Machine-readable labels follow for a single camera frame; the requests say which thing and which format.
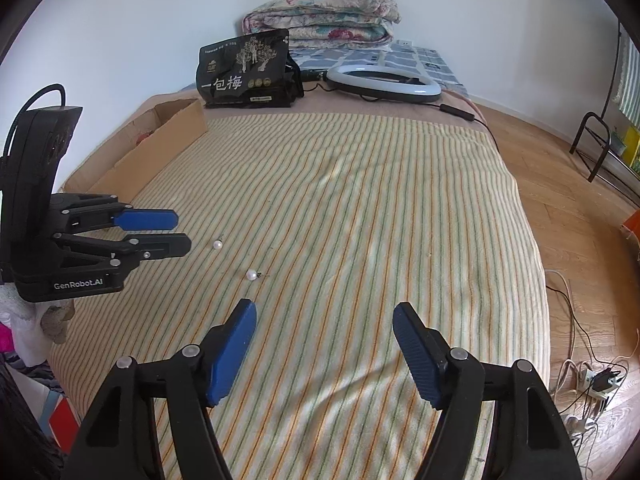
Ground red and blue object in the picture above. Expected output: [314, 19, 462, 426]
[44, 389, 83, 450]

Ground dark cloth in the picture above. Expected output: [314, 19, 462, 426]
[0, 355, 67, 480]

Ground black snack bag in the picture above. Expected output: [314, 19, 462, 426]
[196, 28, 305, 109]

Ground yellow box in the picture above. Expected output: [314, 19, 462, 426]
[622, 125, 640, 171]

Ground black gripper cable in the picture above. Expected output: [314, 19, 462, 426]
[4, 85, 67, 161]

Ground white ring light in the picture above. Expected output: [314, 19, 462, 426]
[325, 63, 443, 104]

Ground brown cardboard box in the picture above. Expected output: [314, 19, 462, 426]
[59, 98, 208, 206]

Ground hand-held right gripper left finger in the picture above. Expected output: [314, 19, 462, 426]
[60, 298, 258, 480]

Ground plaid blue bed sheet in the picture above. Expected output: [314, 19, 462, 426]
[182, 40, 471, 98]

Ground floor cables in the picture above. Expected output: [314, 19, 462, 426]
[542, 269, 640, 480]

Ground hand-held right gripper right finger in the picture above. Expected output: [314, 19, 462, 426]
[392, 302, 583, 480]

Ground black ring light cable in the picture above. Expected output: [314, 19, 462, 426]
[295, 67, 501, 151]

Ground black metal clothes rack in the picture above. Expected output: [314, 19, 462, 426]
[570, 20, 640, 191]

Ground folded floral quilt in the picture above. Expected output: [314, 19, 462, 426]
[242, 0, 402, 51]

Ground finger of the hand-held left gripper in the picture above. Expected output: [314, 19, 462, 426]
[52, 232, 192, 281]
[50, 192, 179, 233]

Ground striped yellow blanket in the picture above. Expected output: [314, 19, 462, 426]
[47, 110, 553, 480]

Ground white power strip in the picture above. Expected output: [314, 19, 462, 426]
[555, 360, 626, 413]

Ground green striped towel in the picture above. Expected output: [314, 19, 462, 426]
[617, 30, 640, 126]

